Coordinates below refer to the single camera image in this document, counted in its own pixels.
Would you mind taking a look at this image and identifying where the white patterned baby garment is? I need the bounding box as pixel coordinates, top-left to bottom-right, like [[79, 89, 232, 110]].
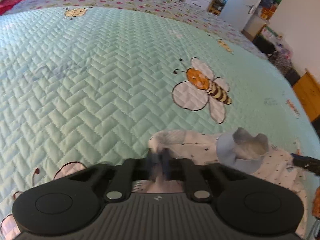
[[133, 128, 308, 237]]

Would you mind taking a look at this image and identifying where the black chair with clothes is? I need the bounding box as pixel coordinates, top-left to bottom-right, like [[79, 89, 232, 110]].
[[253, 34, 300, 87]]

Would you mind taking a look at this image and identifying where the right hand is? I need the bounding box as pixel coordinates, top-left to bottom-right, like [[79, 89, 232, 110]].
[[312, 187, 320, 220]]

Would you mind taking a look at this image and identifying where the wooden desk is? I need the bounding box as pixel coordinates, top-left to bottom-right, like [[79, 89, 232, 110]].
[[293, 69, 320, 122]]

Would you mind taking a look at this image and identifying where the mint green bee quilt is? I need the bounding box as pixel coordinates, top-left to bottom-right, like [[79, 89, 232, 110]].
[[1, 7, 319, 237]]

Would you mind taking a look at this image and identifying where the heart patterned bedsheet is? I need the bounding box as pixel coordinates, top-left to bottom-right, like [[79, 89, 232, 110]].
[[8, 0, 267, 59]]

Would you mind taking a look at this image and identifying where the white room door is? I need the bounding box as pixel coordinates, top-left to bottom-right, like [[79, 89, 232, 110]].
[[219, 0, 261, 31]]

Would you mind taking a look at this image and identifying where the magenta bed sheet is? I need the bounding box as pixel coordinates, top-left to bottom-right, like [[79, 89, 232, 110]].
[[0, 0, 24, 15]]

